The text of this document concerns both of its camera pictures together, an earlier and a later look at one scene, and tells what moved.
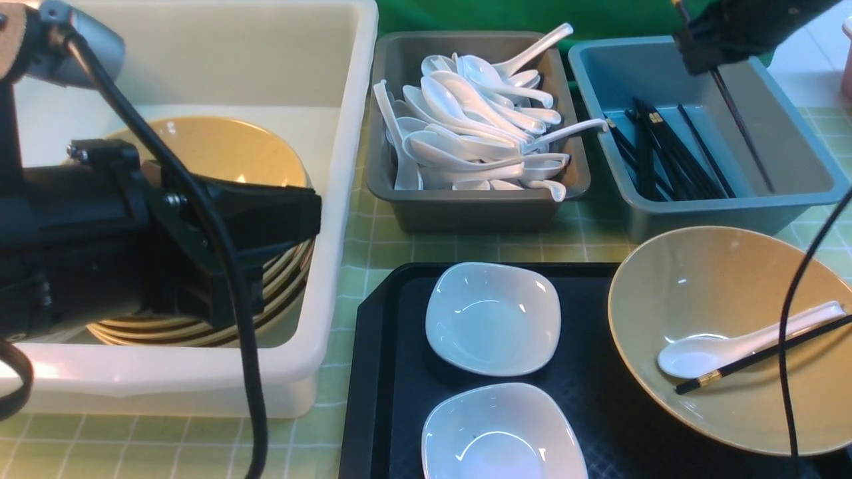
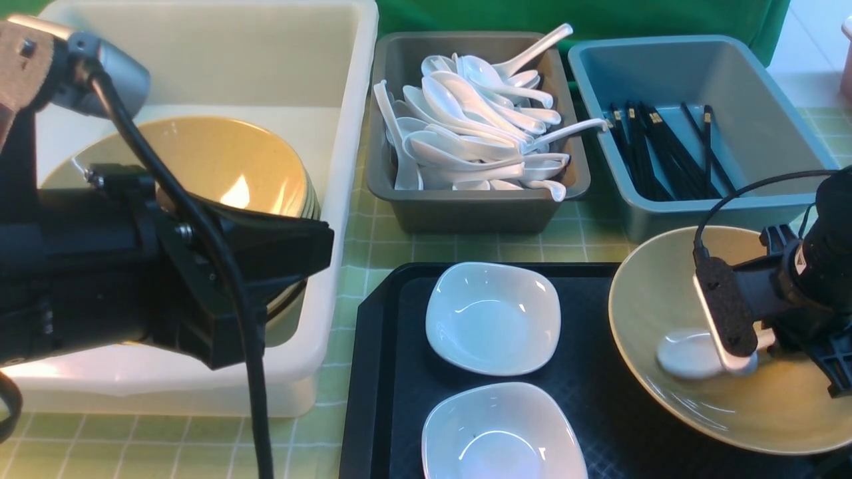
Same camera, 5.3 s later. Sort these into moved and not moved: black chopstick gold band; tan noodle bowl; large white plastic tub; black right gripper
Moved: black right gripper; black chopstick gold band
Not moved: large white plastic tub; tan noodle bowl
